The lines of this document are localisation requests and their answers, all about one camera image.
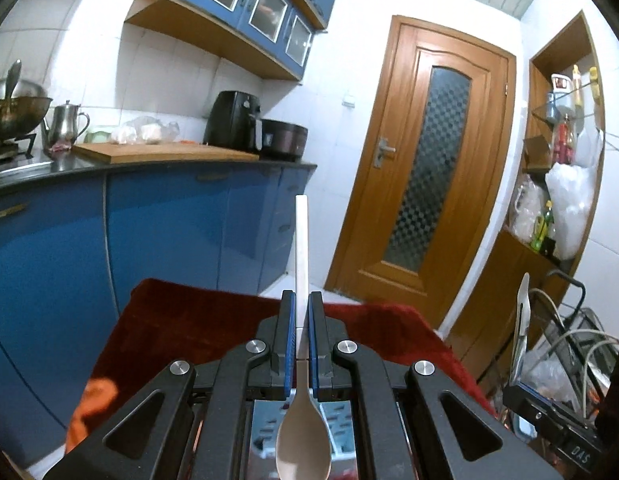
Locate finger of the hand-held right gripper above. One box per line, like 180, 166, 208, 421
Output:
503, 381, 555, 413

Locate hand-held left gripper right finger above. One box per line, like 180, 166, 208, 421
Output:
308, 291, 565, 480

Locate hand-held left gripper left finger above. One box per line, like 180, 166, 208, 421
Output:
42, 290, 296, 480

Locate white plastic utensil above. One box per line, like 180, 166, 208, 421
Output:
509, 272, 531, 386

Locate red floral blanket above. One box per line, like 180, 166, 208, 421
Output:
67, 277, 495, 461

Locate green bottle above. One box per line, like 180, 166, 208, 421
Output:
532, 201, 555, 253

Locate blue base cabinet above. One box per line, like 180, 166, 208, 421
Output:
0, 162, 317, 471

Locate clear bag of containers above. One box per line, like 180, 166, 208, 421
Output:
509, 177, 547, 246

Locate white plastic bag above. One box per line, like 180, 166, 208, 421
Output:
545, 127, 603, 261

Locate dark rice cooker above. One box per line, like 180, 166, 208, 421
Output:
260, 119, 309, 162

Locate wooden cutting board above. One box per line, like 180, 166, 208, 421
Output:
71, 141, 260, 163

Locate black air fryer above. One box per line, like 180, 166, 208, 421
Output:
204, 91, 263, 153

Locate cardboard box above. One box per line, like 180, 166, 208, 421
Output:
522, 135, 553, 171

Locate wooden door with glass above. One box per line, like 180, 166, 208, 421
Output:
327, 15, 517, 328

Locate clear plastic bags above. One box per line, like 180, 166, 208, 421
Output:
110, 116, 183, 145

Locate red bottle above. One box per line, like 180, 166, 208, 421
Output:
557, 115, 575, 163

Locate steel kettle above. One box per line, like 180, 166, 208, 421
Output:
42, 101, 90, 148

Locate gas stove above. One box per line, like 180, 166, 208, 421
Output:
0, 135, 50, 176

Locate steel wok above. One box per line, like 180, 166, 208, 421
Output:
0, 80, 54, 143

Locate wooden shelf niche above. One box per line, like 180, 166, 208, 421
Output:
447, 10, 610, 381

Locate steel ladle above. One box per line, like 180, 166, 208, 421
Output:
4, 59, 23, 101

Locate white cables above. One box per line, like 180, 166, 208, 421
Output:
529, 287, 619, 411

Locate metal wire rack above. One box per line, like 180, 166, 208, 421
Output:
539, 270, 619, 411

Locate metal door handle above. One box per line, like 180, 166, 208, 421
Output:
374, 138, 397, 168

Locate blue wall cabinet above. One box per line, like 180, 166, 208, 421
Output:
124, 0, 343, 81

